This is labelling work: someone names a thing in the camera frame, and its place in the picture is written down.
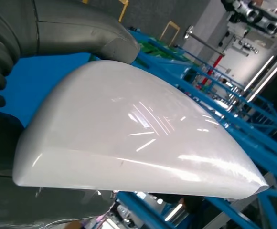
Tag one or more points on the silver robot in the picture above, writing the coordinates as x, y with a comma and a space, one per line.
255, 15

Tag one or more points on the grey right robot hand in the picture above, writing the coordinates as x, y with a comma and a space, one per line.
76, 28

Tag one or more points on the green plastic crate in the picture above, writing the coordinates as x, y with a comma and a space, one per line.
162, 50

